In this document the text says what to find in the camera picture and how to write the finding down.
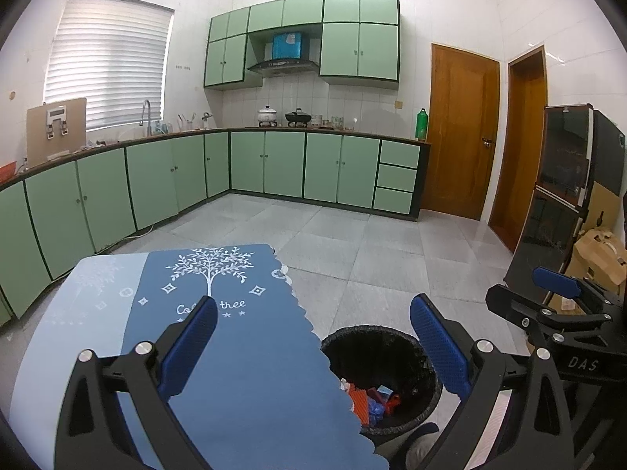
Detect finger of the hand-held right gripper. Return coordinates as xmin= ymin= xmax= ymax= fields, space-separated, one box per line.
xmin=533 ymin=266 xmax=627 ymax=315
xmin=486 ymin=284 xmax=614 ymax=342

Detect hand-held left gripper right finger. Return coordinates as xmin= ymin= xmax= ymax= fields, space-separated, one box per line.
xmin=410 ymin=294 xmax=575 ymax=470

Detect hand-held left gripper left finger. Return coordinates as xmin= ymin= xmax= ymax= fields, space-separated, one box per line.
xmin=56 ymin=296 xmax=219 ymax=470

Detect black plastic-lined bin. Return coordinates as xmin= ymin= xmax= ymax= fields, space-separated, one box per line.
xmin=320 ymin=325 xmax=444 ymax=439

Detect blue plastic bag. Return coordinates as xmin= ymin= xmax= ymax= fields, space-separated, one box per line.
xmin=367 ymin=394 xmax=388 ymax=424

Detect brown cardboard box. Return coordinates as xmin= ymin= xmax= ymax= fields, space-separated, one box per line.
xmin=551 ymin=180 xmax=627 ymax=314

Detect blue tree print tablecloth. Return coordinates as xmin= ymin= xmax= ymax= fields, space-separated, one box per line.
xmin=10 ymin=244 xmax=390 ymax=470

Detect plain wooden door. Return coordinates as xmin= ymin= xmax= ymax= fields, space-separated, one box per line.
xmin=488 ymin=44 xmax=548 ymax=254

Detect green base cabinets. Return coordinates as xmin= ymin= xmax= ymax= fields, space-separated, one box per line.
xmin=0 ymin=127 xmax=432 ymax=326

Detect steel kitchen faucet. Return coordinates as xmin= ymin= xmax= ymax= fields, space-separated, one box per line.
xmin=138 ymin=99 xmax=154 ymax=137

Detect brown cardboard board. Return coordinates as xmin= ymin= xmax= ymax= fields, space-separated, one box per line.
xmin=26 ymin=97 xmax=88 ymax=166

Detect black range hood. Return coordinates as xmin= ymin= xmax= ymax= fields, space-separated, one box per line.
xmin=246 ymin=59 xmax=319 ymax=78

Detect white window blind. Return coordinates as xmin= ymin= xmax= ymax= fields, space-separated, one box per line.
xmin=43 ymin=0 xmax=176 ymax=132

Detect blue box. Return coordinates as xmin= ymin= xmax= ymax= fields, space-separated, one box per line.
xmin=272 ymin=32 xmax=302 ymax=60

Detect wooden door with handle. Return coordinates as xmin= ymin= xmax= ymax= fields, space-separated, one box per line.
xmin=421 ymin=43 xmax=501 ymax=221

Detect white metal bracket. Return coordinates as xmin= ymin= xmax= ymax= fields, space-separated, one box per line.
xmin=45 ymin=106 xmax=70 ymax=138

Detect green wall cabinets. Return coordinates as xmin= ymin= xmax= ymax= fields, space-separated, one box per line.
xmin=203 ymin=0 xmax=401 ymax=91

